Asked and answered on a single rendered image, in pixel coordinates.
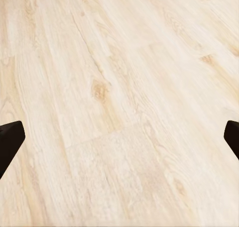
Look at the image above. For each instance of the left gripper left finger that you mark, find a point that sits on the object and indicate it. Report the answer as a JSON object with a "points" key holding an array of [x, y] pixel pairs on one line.
{"points": [[12, 136]]}

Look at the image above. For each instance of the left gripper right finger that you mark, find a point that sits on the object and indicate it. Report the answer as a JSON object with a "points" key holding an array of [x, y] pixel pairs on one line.
{"points": [[231, 136]]}

